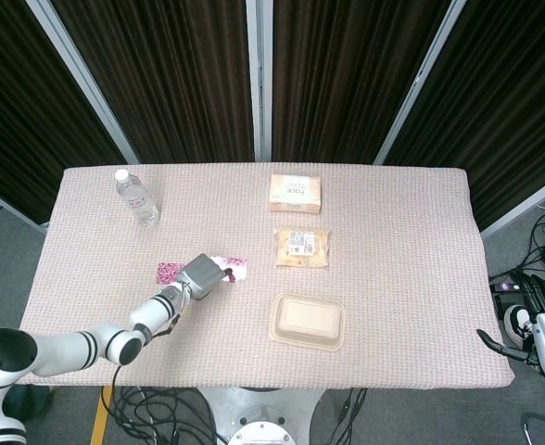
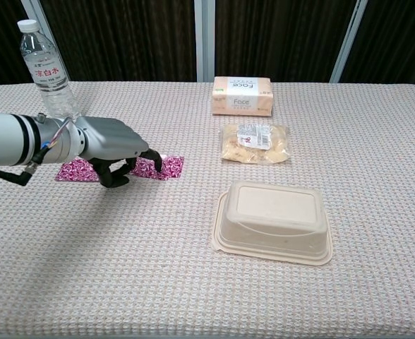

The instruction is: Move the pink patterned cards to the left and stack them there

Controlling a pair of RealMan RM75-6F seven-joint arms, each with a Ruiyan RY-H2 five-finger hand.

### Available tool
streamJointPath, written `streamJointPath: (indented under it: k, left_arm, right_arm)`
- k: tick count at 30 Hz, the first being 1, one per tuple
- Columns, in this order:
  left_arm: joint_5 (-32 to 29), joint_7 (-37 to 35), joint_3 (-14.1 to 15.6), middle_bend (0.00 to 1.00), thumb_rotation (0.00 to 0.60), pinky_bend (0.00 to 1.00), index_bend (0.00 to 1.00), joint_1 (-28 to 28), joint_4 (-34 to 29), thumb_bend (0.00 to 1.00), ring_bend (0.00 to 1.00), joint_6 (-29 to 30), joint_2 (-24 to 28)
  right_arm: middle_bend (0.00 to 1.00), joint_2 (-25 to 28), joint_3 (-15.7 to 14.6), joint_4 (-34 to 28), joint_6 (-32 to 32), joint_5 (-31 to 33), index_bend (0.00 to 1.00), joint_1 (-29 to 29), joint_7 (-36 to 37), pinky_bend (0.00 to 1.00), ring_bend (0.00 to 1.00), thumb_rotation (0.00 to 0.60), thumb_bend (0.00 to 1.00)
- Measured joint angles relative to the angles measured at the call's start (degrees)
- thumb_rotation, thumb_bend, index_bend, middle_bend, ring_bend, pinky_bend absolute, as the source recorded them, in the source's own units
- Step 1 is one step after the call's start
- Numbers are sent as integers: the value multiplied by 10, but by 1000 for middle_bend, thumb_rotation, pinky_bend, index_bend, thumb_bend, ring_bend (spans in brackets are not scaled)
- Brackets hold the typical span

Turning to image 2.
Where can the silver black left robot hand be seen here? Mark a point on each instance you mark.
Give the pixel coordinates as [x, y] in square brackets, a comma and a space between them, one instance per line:
[112, 137]

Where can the pink patterned playing card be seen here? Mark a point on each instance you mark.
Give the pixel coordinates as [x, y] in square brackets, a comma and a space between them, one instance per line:
[174, 167]

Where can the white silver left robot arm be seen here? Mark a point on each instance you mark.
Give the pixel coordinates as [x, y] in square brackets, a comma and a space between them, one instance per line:
[6, 137]

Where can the clear plastic water bottle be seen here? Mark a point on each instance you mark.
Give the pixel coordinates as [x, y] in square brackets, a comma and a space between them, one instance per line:
[48, 84]

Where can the dark brown pleated curtain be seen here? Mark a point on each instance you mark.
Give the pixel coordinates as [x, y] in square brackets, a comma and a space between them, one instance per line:
[123, 39]

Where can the pink woven tablecloth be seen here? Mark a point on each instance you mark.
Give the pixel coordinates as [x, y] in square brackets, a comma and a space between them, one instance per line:
[105, 247]

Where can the peach facial tissue pack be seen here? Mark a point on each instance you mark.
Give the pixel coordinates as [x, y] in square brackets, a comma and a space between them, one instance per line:
[242, 100]

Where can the clear bag of snacks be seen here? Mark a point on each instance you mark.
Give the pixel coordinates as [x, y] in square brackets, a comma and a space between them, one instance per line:
[255, 148]

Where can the beige takeaway food container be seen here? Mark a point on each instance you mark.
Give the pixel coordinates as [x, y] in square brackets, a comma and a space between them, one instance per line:
[274, 219]

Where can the white frame post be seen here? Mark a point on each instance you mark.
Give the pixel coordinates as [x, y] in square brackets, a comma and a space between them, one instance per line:
[348, 35]
[32, 7]
[205, 39]

